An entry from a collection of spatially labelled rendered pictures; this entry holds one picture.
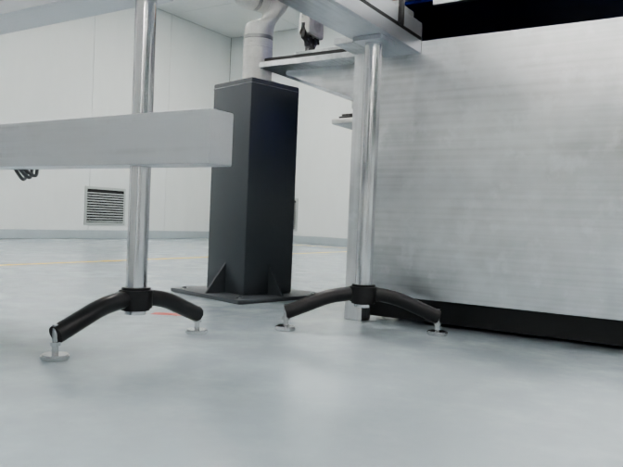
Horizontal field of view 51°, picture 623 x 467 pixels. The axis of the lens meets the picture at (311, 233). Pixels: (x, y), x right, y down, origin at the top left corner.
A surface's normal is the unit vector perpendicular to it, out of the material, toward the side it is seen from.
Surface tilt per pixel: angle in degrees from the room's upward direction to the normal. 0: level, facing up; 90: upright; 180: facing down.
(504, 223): 90
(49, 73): 90
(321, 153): 90
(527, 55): 90
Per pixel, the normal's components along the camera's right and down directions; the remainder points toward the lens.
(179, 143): -0.54, 0.00
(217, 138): 0.84, 0.04
